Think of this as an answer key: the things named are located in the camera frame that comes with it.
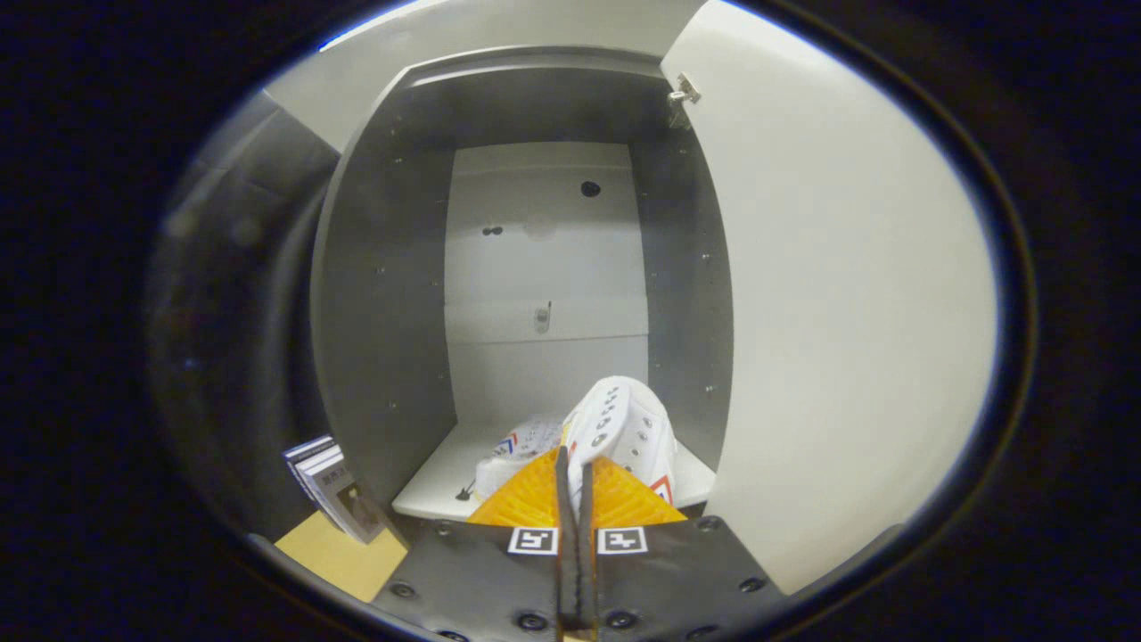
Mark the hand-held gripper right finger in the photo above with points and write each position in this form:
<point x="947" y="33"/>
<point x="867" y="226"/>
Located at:
<point x="586" y="571"/>

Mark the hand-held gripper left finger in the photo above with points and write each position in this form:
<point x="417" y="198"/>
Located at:
<point x="563" y="571"/>

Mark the white sneaker shoe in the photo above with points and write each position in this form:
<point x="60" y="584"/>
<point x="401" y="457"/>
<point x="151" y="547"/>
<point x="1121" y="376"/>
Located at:
<point x="624" y="428"/>
<point x="521" y="446"/>

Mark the grey shoe cabinet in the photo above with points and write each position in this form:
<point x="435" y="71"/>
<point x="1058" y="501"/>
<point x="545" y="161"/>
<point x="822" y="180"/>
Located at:
<point x="383" y="312"/>

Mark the white shoe cabinet door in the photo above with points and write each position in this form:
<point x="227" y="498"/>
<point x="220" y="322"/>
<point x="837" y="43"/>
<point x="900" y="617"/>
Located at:
<point x="847" y="312"/>

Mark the metal door hinge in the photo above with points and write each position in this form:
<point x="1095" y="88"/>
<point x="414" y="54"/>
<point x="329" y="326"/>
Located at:
<point x="685" y="89"/>

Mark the bundle of white books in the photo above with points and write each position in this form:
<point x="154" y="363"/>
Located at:
<point x="334" y="490"/>

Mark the black backdrop cloth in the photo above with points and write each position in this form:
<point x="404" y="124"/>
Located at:
<point x="232" y="312"/>

